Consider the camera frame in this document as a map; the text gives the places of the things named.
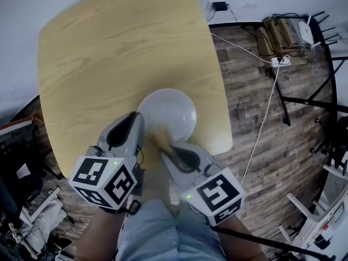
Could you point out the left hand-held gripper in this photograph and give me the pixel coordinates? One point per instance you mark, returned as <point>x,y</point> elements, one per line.
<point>119,145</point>

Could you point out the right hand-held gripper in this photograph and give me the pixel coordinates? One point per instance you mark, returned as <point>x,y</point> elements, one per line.
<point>214,192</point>

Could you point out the white round plate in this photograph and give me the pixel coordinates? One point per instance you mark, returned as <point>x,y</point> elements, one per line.
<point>174,105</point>

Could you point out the person's right forearm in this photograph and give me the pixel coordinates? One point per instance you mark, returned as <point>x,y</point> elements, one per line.
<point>244,243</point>

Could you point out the person's left forearm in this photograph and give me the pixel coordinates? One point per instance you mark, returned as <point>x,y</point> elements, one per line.
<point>98,238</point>

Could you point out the person's light blue trousers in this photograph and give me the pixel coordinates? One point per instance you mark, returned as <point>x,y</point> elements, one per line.
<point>163,232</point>

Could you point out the orange edged white board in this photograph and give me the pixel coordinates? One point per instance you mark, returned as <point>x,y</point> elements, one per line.
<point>16,124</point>

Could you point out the white wooden rack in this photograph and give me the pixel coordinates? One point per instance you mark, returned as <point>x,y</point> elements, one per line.
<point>323,219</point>

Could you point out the white power strip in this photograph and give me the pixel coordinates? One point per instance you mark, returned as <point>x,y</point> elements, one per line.
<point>281,61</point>

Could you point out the brown cardboard box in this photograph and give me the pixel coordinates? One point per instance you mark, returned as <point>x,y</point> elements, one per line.
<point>280,37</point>

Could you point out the black power adapter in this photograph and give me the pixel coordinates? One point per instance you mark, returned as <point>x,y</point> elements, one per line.
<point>220,6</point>

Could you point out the white router with antennas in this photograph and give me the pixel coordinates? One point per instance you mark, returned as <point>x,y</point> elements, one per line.
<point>307,31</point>

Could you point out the black metal frame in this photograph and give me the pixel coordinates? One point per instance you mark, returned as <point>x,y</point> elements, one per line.
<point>307,102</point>

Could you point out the white wall outlet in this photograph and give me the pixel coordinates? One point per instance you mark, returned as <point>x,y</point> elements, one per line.
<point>210,8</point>

